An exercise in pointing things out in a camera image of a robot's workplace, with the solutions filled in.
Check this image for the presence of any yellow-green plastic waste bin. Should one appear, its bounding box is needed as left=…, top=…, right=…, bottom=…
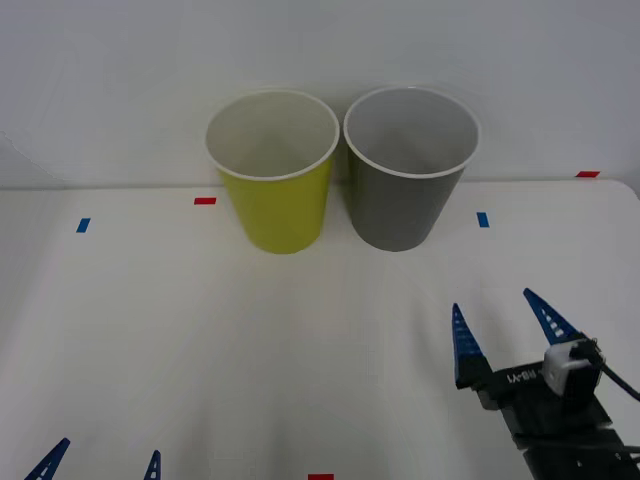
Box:
left=205, top=88, right=342, bottom=256

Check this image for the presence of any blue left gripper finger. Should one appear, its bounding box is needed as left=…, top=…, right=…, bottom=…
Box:
left=23, top=437, right=72, bottom=480
left=142, top=449, right=163, bottom=480

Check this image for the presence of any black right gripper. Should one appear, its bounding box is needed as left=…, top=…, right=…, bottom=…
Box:
left=451, top=287, right=614, bottom=442

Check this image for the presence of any grey plastic waste bin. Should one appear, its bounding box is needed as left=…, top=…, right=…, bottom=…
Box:
left=342, top=85, right=481, bottom=253

